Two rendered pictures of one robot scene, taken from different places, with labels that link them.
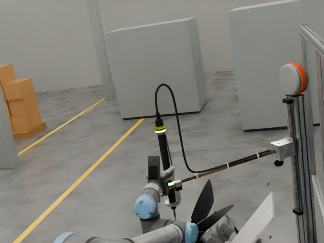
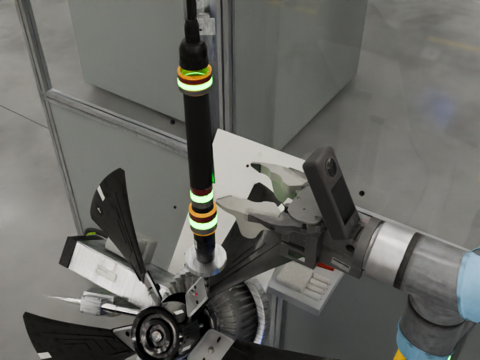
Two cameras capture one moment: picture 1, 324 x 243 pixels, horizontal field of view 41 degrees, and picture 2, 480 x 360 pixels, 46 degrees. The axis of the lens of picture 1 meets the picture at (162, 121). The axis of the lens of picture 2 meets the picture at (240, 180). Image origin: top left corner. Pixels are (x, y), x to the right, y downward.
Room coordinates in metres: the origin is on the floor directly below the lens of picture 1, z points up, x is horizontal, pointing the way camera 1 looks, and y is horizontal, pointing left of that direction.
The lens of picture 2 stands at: (1.58, 0.60, 2.18)
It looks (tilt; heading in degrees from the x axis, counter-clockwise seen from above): 41 degrees down; 287
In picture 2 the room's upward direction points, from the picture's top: straight up
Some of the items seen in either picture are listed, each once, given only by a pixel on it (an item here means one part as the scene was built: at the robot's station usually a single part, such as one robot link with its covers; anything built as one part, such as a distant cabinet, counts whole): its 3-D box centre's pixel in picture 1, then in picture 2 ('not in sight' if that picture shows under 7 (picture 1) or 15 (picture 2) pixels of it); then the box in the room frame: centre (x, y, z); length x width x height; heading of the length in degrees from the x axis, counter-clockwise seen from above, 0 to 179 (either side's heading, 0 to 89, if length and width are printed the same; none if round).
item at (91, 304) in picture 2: not in sight; (93, 304); (2.15, -0.08, 1.08); 0.07 x 0.04 x 0.06; 176
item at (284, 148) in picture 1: (283, 148); (201, 38); (2.04, -0.58, 1.55); 0.10 x 0.07 x 0.08; 110
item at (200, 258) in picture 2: (165, 161); (200, 168); (1.82, 0.01, 1.66); 0.04 x 0.04 x 0.46
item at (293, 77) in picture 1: (293, 78); not in sight; (2.07, -0.66, 1.88); 0.17 x 0.15 x 0.16; 165
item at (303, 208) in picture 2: (156, 186); (328, 231); (1.62, 0.06, 1.64); 0.12 x 0.08 x 0.09; 165
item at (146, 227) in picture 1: (155, 228); (437, 318); (1.46, 0.09, 1.54); 0.11 x 0.08 x 0.11; 56
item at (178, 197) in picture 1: (173, 193); (204, 236); (1.82, 0.00, 1.50); 0.09 x 0.07 x 0.10; 110
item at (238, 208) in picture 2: not in sight; (248, 221); (1.73, 0.08, 1.64); 0.09 x 0.03 x 0.06; 7
